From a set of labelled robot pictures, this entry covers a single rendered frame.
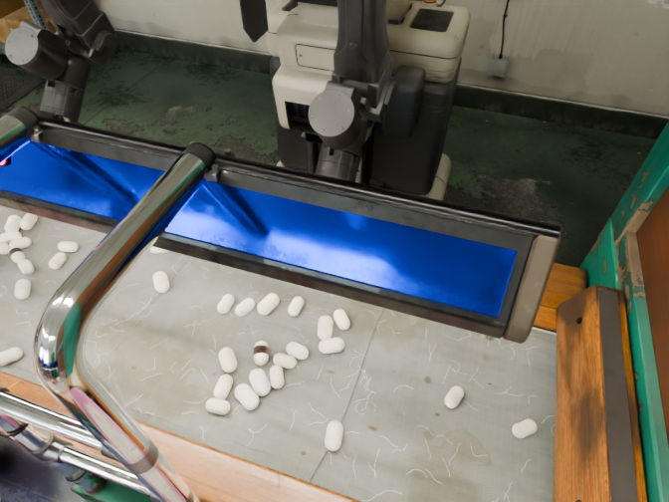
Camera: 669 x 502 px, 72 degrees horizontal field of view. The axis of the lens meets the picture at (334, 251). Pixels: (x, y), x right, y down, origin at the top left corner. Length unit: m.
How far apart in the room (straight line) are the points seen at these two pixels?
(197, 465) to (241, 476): 0.05
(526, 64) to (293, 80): 1.64
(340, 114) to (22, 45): 0.51
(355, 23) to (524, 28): 1.95
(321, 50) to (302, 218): 0.79
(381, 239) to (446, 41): 1.02
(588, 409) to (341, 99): 0.43
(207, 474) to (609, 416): 0.42
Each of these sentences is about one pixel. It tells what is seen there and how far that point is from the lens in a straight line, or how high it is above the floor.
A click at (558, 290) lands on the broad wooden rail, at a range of 0.76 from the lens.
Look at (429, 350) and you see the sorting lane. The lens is 0.67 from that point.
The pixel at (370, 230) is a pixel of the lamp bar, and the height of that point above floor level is 1.09.
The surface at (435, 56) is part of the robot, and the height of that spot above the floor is 0.77.
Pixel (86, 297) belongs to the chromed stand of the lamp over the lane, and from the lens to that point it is 0.27.
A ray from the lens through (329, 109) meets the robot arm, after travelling 0.58.
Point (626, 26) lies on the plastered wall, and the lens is 2.53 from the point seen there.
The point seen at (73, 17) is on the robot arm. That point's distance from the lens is 0.89.
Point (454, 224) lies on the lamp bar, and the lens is 0.29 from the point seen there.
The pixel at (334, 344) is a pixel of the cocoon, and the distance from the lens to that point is 0.64.
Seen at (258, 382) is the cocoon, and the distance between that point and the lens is 0.61.
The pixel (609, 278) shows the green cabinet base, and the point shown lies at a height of 0.82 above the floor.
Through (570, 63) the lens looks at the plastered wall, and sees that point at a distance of 2.57.
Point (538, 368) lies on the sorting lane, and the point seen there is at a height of 0.74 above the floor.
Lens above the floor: 1.31
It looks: 48 degrees down
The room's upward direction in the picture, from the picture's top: straight up
